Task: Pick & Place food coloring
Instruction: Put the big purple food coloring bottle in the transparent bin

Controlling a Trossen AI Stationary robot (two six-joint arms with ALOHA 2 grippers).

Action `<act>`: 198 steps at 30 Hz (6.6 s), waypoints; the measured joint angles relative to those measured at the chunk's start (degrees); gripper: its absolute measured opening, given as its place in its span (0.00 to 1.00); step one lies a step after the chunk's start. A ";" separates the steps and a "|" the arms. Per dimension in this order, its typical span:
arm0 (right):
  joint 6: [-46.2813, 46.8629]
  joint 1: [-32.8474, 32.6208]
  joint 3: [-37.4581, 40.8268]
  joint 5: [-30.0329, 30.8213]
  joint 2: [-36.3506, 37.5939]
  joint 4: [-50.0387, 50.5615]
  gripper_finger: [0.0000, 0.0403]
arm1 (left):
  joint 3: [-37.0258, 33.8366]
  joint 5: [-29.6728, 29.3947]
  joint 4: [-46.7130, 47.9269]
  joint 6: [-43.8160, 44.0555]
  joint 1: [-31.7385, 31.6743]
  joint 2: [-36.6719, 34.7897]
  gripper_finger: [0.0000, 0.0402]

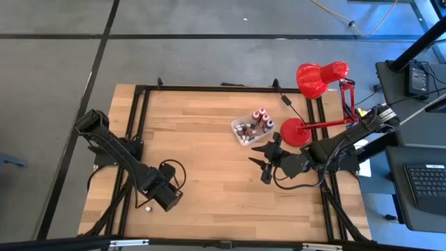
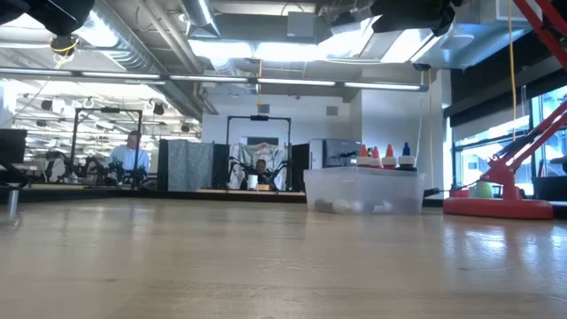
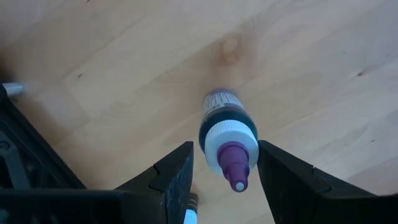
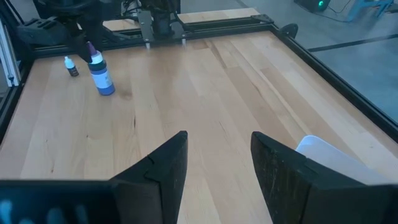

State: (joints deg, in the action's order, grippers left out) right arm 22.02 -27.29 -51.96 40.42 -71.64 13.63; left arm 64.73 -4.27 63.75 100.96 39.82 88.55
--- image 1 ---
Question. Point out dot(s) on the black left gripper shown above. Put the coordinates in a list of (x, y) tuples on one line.
[(169, 198)]

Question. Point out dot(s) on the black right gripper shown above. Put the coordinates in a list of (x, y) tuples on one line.
[(292, 165)]

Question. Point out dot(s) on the clear plastic container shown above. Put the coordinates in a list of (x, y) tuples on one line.
[(261, 135)]

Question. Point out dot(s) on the small dark red dropper bottle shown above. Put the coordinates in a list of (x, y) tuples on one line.
[(251, 132)]

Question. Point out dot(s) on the large blue food coloring bottle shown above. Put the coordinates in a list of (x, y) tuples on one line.
[(269, 124)]

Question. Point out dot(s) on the small dark labelled dropper bottle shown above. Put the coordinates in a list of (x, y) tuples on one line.
[(249, 125)]

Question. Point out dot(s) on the small white-capped dropper bottle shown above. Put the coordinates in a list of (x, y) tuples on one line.
[(239, 127)]

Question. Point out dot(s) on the large red food coloring bottle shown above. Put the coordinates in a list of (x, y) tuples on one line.
[(262, 111)]

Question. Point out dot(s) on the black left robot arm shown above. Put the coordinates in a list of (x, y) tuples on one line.
[(118, 153)]

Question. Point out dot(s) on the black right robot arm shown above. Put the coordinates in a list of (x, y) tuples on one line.
[(348, 136)]

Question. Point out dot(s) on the red desk lamp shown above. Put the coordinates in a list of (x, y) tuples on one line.
[(296, 132)]

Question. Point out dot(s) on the white paper sheet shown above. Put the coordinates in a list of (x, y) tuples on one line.
[(365, 169)]

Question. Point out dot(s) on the yellow tag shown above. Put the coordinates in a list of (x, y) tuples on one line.
[(361, 112)]

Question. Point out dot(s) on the black overhead rig bar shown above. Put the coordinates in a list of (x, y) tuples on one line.
[(52, 244)]

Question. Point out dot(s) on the grey laptop desk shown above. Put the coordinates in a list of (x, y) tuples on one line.
[(397, 195)]

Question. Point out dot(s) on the grey side desk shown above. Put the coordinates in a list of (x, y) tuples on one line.
[(390, 90)]

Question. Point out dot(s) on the grey floor object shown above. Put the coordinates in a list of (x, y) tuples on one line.
[(10, 159)]

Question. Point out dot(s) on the black laptop keyboard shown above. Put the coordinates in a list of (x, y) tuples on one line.
[(428, 184)]

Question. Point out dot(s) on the black power adapter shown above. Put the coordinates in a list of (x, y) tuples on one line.
[(417, 79)]

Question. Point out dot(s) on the black stand pole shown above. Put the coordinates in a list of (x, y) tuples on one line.
[(418, 43)]

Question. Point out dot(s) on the silver rig bracket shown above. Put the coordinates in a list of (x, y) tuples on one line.
[(322, 246), (129, 243)]

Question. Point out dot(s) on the black camera block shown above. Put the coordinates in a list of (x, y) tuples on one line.
[(225, 244)]

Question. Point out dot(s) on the black aluminium table frame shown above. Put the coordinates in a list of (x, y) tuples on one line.
[(226, 88)]

